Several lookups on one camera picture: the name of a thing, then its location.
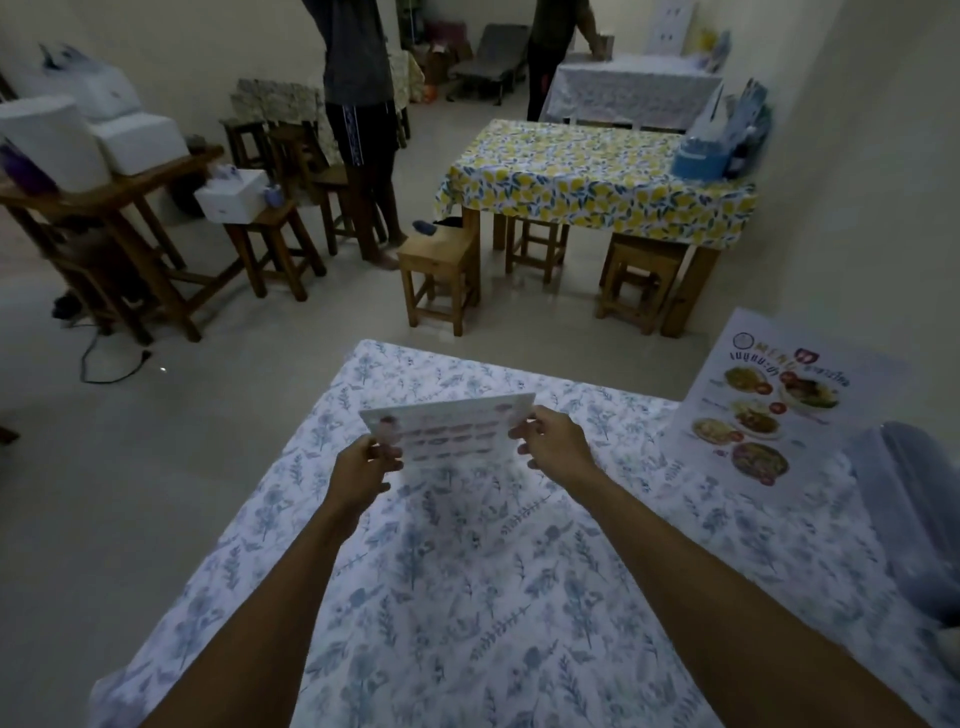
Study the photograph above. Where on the translucent plastic container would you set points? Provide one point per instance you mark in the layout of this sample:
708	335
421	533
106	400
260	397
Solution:
915	517

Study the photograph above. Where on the person's left thumb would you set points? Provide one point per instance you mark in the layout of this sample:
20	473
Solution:
386	456

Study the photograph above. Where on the white plastic bag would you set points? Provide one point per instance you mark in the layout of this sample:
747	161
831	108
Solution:
82	82

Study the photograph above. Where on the white laminated menu card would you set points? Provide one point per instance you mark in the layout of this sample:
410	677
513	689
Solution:
450	427

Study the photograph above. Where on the small white foam box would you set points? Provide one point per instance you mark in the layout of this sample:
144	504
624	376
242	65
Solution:
232	195

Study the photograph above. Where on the flat white foam box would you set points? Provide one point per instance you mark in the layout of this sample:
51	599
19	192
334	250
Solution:
139	142

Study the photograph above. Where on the light wooden stool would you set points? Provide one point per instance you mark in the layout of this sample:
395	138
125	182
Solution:
439	259
637	277
536	247

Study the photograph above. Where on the person's right hand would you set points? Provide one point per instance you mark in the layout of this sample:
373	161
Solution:
559	444

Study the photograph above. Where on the blue tissue box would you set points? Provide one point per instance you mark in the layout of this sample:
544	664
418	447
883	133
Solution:
701	159

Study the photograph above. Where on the yellow lemon print tablecloth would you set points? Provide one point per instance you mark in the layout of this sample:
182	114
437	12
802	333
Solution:
585	176

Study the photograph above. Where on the white patterned tablecloth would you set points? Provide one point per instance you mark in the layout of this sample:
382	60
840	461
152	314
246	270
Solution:
630	88

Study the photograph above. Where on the leaf patterned tablecloth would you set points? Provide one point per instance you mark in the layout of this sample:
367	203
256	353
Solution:
277	101

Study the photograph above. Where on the white standing sign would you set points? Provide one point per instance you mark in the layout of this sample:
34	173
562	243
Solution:
671	26

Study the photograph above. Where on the person's right forearm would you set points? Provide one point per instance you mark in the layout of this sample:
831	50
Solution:
720	600

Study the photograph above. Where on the person's left hand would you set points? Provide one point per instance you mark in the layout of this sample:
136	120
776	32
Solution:
358	480

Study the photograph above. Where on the dark wooden side table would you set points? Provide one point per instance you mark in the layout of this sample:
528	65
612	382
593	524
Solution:
112	225

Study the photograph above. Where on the blue floral white tablecloth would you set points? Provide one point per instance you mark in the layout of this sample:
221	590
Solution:
480	600

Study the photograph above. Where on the large white foam box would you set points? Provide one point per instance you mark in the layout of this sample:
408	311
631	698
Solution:
52	142

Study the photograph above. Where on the grey folding chair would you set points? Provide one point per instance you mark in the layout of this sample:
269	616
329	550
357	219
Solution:
491	56

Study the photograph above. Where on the person's left forearm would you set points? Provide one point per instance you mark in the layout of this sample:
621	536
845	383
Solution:
262	622

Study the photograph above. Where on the standing menu holder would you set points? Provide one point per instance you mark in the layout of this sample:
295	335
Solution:
746	124

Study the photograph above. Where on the small blue cup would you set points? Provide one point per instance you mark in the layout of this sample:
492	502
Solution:
274	196

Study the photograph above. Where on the person's right thumb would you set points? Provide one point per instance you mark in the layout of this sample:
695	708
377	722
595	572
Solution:
525	429

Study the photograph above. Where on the dark wooden stool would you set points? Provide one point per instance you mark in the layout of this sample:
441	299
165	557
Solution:
296	150
274	240
341	210
244	139

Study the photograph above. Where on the food picture menu poster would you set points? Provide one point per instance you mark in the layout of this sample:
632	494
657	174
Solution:
780	405

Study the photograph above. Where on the small blue object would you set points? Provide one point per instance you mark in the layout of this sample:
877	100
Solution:
422	228

